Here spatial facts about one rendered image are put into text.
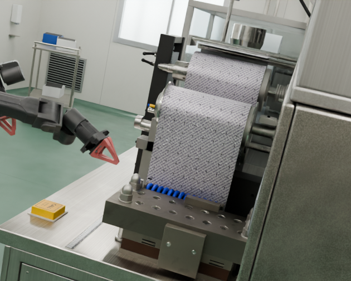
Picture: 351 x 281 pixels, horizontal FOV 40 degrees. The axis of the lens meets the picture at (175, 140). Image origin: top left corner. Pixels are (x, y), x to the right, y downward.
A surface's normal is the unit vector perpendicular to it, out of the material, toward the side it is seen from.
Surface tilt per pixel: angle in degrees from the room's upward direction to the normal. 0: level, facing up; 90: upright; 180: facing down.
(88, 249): 0
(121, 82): 90
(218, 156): 90
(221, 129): 90
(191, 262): 90
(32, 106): 43
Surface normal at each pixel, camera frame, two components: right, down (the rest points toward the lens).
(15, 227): 0.20, -0.95
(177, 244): -0.25, 0.18
